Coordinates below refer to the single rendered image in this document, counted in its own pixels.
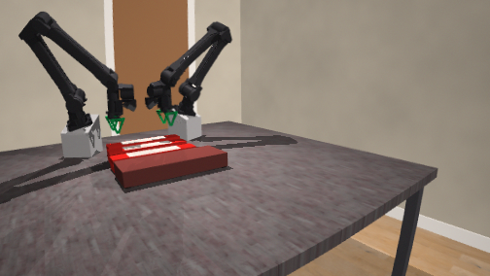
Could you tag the red box of welding electrodes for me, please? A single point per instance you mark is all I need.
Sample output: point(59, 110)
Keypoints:
point(145, 147)
point(149, 152)
point(142, 141)

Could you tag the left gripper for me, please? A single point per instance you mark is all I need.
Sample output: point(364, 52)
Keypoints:
point(164, 109)

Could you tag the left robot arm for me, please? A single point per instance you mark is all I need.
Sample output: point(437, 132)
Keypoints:
point(217, 36)

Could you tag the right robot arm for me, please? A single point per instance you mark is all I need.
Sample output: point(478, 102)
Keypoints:
point(32, 36)

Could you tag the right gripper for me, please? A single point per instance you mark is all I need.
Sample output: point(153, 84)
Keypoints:
point(111, 114)

